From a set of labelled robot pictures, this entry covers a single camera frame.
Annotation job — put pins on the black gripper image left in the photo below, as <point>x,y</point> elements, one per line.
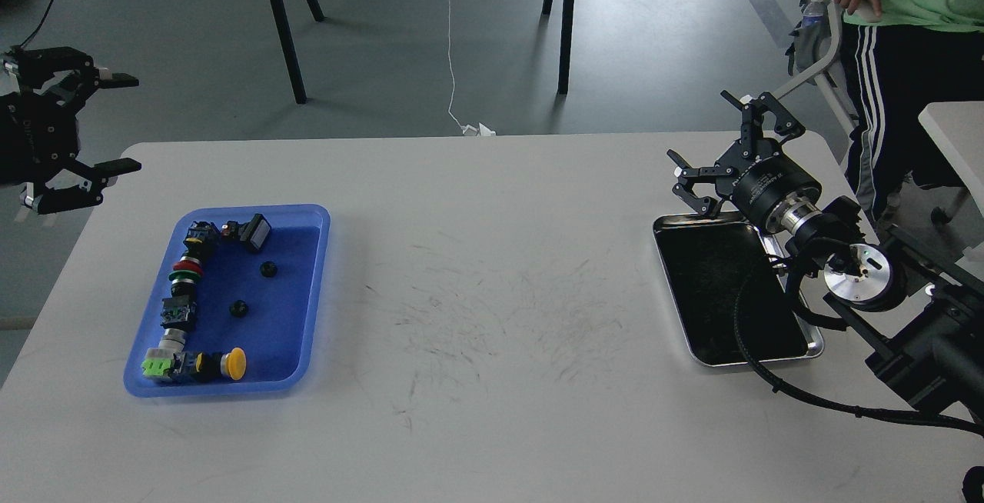
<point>34,138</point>

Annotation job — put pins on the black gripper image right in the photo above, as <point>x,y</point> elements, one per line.
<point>772,188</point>

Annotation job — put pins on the small black gear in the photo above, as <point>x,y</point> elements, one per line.
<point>238,308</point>
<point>268,269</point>

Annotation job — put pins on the silver metal tray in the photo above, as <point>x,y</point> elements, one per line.
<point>713,263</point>

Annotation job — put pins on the blue plastic tray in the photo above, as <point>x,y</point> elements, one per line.
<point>276,335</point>

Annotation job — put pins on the white office chair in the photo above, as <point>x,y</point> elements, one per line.
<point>822,49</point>

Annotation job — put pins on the red green ringed button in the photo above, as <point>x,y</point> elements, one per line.
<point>185,276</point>

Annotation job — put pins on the person in green shirt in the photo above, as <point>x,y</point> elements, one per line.
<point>962,17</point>

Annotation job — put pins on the white side table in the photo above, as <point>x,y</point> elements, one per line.
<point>957,130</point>

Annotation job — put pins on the black green contact block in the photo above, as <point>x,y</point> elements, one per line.
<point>179,313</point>

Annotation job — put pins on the black square push button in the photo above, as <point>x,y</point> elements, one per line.
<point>251,235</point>

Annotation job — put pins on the black table legs right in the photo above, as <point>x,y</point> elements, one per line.
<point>561,18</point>

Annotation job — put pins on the black table legs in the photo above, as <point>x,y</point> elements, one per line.
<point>288,47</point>
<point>561,18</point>

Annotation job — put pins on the black table legs left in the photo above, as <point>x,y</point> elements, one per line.
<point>288,47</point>

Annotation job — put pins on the yellow mushroom push button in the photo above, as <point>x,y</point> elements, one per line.
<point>231,365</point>

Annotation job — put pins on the green white switch block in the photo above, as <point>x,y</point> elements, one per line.
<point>159,362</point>

